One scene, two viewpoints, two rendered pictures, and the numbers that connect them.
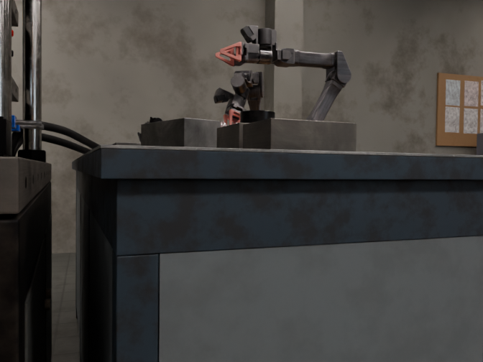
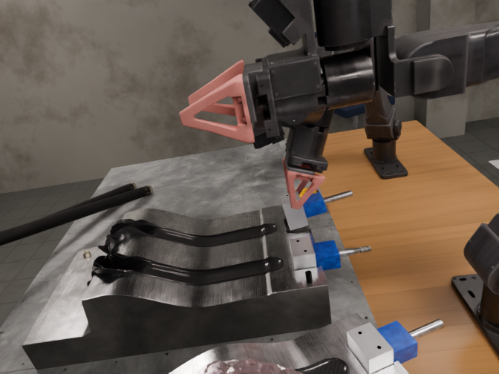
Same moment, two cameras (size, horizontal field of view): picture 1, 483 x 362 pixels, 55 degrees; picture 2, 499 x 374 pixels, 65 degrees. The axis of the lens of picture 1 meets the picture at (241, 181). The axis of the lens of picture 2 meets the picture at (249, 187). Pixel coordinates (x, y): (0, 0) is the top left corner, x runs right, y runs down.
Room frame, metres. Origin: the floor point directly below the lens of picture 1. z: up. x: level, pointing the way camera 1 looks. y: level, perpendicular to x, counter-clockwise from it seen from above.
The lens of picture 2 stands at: (1.33, -0.14, 1.31)
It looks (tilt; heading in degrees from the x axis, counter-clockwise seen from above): 27 degrees down; 24
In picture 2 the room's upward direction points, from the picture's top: 11 degrees counter-clockwise
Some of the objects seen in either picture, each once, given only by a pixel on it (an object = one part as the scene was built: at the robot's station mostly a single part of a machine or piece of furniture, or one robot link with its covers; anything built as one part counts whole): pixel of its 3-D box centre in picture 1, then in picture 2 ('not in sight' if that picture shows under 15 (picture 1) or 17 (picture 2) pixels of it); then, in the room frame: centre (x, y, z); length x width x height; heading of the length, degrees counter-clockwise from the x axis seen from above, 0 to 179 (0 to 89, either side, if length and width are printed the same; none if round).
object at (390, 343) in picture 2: not in sight; (400, 340); (1.72, -0.14, 0.85); 0.13 x 0.05 x 0.05; 128
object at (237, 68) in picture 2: (228, 54); (226, 98); (1.73, 0.05, 1.20); 0.09 x 0.07 x 0.07; 109
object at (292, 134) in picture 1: (297, 139); not in sight; (0.86, -0.10, 0.83); 0.17 x 0.13 x 0.06; 111
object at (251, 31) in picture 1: (248, 40); (281, 39); (1.74, -0.02, 1.25); 0.07 x 0.06 x 0.11; 19
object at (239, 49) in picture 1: (231, 52); (224, 107); (1.70, 0.04, 1.20); 0.09 x 0.07 x 0.07; 109
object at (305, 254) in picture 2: not in sight; (331, 254); (1.85, -0.03, 0.89); 0.13 x 0.05 x 0.05; 111
